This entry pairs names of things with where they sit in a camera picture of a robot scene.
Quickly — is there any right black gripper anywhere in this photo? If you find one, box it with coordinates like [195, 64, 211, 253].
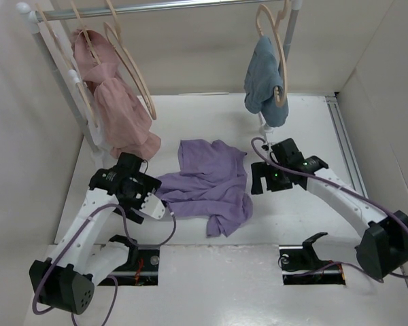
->
[250, 160, 292, 194]

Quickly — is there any purple t shirt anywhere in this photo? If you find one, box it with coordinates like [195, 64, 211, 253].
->
[156, 139, 253, 238]

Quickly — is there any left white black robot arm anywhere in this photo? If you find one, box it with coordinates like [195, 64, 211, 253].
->
[29, 153, 165, 315]

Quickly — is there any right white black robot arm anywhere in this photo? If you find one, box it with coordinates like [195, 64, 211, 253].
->
[251, 137, 408, 281]

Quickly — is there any wooden hanger with blue garment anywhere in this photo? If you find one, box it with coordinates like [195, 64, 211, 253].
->
[255, 3, 289, 108]

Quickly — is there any wooden hanger with pink dress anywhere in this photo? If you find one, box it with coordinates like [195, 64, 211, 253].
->
[69, 0, 101, 65]

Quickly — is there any blue garment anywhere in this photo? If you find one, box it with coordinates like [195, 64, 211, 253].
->
[243, 36, 289, 128]

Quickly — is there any pink dress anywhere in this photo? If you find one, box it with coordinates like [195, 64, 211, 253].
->
[71, 29, 161, 160]

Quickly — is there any white clothes rack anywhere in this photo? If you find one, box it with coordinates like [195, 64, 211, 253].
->
[16, 1, 303, 166]

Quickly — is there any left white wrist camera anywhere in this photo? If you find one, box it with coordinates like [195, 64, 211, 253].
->
[139, 193, 166, 220]

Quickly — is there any aluminium rail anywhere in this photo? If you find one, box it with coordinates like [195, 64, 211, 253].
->
[325, 96, 367, 196]

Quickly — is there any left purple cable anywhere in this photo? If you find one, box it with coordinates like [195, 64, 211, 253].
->
[32, 202, 177, 326]

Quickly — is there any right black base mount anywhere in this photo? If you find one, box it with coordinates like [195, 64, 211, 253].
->
[278, 246, 346, 285]

